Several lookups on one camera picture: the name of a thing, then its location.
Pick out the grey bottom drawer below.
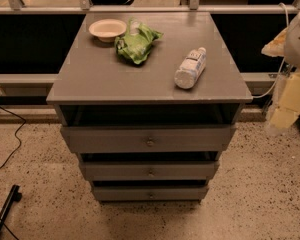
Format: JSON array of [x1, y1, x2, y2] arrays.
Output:
[[92, 186, 208, 202]]

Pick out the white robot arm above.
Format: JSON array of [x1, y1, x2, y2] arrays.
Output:
[[261, 11, 300, 136]]

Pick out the white plastic bottle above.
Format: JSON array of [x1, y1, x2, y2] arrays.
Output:
[[174, 47, 206, 89]]

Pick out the white cable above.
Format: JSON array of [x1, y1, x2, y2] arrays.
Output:
[[252, 2, 291, 100]]

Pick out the green chip bag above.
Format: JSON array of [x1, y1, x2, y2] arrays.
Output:
[[114, 18, 163, 65]]

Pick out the black floor cable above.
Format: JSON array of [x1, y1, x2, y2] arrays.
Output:
[[0, 95, 27, 170]]

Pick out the grey top drawer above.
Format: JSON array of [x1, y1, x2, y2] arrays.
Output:
[[61, 125, 235, 153]]

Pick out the grey drawer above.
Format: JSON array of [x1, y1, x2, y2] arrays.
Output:
[[61, 125, 235, 153], [92, 186, 208, 202], [79, 161, 219, 181]]

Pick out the black stand leg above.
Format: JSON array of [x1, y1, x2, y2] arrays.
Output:
[[0, 185, 22, 232]]

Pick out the grey wooden drawer cabinet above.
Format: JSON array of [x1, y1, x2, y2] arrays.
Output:
[[47, 12, 252, 190]]

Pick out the beige paper bowl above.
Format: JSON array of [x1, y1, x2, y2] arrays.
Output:
[[89, 19, 127, 43]]

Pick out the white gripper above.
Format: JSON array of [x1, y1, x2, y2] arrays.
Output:
[[265, 69, 300, 134]]

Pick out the grey middle drawer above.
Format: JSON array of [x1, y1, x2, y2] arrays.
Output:
[[79, 161, 219, 181]]

